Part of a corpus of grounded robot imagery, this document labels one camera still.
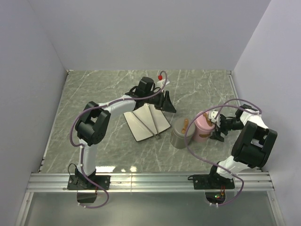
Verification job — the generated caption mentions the pink lid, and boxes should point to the pink lid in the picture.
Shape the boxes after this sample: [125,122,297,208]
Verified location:
[195,112,215,132]

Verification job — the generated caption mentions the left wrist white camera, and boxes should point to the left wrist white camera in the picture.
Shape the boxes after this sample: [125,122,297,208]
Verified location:
[157,79,170,92]

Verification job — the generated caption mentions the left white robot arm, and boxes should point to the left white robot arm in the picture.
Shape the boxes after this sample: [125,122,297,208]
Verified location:
[70,71,176,189]

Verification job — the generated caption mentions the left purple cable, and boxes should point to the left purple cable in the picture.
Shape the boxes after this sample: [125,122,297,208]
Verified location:
[70,70,168,209]

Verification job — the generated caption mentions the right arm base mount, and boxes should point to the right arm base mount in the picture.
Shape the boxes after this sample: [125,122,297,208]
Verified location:
[188,174,235,206]

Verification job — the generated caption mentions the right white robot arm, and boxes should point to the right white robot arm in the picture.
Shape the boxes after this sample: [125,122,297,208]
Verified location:
[207,104,277,189]

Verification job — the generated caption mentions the grey cylindrical container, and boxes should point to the grey cylindrical container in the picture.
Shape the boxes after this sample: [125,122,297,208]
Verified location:
[170,131,186,149]

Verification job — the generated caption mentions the grey lid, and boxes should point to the grey lid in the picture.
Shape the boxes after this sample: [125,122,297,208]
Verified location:
[172,117,195,138]

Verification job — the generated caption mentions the metal tongs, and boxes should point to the metal tongs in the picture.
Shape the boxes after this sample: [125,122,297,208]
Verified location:
[132,104,160,139]

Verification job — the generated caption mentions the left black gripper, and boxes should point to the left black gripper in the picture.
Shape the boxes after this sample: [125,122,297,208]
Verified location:
[144,90,176,113]

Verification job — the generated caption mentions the pink cylindrical container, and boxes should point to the pink cylindrical container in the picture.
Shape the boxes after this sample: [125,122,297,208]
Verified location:
[193,125,214,143]

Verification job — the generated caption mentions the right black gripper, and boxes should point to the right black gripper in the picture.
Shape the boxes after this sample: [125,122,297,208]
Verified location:
[209,115,244,142]

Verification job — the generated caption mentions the white square plate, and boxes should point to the white square plate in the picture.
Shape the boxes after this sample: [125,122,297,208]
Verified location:
[124,104,171,142]

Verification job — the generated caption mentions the aluminium rail frame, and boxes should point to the aluminium rail frame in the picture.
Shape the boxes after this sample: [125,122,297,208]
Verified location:
[17,70,285,226]

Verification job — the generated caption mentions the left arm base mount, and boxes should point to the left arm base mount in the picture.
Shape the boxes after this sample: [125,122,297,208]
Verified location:
[67,175,111,204]

